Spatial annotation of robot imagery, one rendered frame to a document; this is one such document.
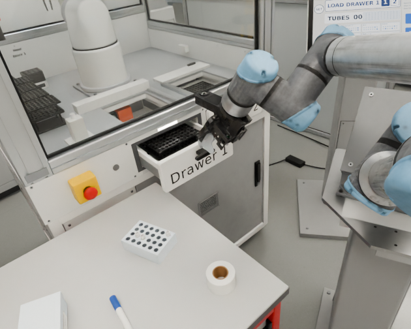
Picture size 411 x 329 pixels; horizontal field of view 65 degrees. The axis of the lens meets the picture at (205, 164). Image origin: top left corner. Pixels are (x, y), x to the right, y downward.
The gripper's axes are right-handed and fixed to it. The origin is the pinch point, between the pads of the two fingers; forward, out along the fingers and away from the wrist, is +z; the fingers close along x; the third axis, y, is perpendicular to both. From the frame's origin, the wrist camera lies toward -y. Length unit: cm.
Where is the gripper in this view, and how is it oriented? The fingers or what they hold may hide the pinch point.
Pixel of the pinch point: (205, 140)
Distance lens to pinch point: 95.6
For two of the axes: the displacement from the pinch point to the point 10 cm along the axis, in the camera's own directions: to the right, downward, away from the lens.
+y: 5.8, 7.9, -2.1
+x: 7.6, -4.3, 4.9
